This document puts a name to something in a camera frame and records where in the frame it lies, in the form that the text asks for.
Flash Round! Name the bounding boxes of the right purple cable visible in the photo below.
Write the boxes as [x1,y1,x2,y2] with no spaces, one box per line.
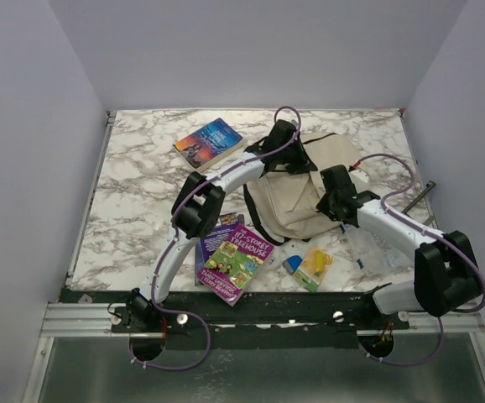
[353,153,485,367]

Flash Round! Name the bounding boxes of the blue eraser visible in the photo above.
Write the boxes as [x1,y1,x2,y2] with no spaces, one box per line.
[282,255,302,275]

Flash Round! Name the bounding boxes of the banana toy card package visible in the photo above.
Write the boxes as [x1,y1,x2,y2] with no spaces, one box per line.
[294,246,334,292]

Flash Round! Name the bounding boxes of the purple Treehouse book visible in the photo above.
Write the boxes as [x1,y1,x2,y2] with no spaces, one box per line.
[196,223,274,306]

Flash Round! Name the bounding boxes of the black metal base plate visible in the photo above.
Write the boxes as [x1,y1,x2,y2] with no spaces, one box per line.
[59,290,411,354]

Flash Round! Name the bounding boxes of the grey metal bracket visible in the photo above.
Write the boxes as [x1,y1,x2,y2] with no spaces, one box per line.
[401,181,436,227]

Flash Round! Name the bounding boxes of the clear plastic organizer box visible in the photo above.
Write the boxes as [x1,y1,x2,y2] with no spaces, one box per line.
[340,224,412,276]

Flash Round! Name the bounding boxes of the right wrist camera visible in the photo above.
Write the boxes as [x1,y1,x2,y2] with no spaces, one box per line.
[348,161,370,184]

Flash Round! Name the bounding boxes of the aluminium rail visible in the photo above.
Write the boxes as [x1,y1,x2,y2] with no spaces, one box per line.
[40,303,485,338]

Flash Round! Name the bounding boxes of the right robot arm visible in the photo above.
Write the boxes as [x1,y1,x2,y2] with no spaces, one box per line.
[317,165,485,329]

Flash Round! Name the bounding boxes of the cream canvas backpack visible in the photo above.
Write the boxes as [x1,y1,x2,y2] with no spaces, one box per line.
[243,133,362,246]

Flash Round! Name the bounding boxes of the blue Jane Eyre book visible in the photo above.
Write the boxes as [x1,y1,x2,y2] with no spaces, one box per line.
[173,118,244,173]

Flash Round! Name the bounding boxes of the dark purple book underneath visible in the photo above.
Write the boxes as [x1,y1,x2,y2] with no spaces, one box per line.
[194,212,245,285]

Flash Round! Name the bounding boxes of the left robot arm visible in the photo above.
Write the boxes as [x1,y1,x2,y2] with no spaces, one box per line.
[126,118,309,332]

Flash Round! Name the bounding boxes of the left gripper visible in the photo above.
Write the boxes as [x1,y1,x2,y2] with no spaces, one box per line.
[275,135,315,174]

